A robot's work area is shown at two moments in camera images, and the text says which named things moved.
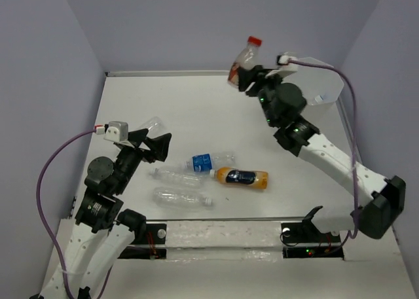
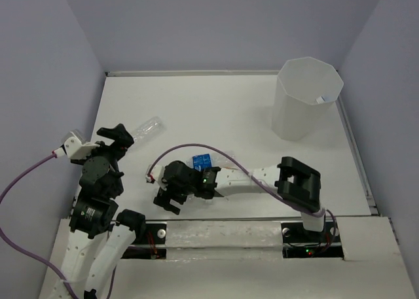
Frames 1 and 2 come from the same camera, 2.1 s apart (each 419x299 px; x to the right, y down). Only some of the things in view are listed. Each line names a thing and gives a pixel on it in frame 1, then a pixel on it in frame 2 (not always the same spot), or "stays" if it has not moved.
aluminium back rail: (168, 73) stays
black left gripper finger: (159, 146) to (123, 140)
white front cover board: (243, 260) stays
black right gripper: (247, 76) to (163, 197)
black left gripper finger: (137, 137) to (118, 133)
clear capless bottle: (155, 126) stays
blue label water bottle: (206, 162) stays
